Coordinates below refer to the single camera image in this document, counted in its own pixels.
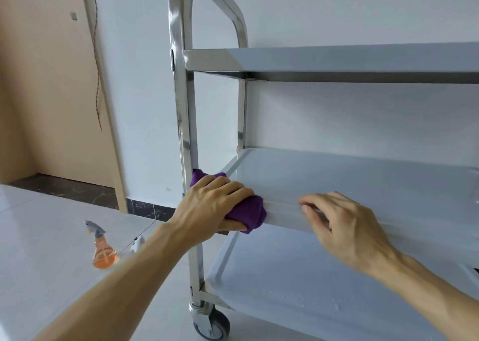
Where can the person's left hand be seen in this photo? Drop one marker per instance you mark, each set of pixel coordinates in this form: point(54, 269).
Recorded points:
point(209, 202)

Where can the person's right hand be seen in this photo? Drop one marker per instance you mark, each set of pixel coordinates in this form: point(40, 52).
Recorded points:
point(351, 228)

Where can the person's left thumb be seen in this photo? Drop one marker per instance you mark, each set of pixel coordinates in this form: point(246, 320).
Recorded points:
point(235, 226)

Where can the person's right fingers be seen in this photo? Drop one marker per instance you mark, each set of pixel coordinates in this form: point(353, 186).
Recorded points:
point(318, 204)

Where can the purple cleaning cloth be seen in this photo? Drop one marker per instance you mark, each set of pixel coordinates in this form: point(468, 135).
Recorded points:
point(254, 213)

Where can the stainless steel shelf cart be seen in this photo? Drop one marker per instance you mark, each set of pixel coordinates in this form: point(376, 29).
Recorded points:
point(336, 180)

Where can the person's left forearm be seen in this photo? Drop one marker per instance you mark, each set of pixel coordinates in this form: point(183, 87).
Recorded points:
point(123, 281)

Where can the person's right forearm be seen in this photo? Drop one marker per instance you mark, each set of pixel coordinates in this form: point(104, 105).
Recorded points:
point(430, 296)

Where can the black marble baseboard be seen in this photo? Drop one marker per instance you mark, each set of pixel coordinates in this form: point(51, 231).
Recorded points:
point(149, 209)

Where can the small white spray bottle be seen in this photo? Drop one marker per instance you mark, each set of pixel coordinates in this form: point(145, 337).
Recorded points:
point(137, 242)

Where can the grey cart caster wheel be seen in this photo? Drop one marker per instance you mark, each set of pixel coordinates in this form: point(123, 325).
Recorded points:
point(213, 324)

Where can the spray bottle with orange liquid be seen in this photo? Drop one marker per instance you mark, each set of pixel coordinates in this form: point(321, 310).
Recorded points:
point(104, 253)

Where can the beige door frame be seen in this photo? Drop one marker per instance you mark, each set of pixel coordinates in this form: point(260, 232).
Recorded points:
point(108, 127)

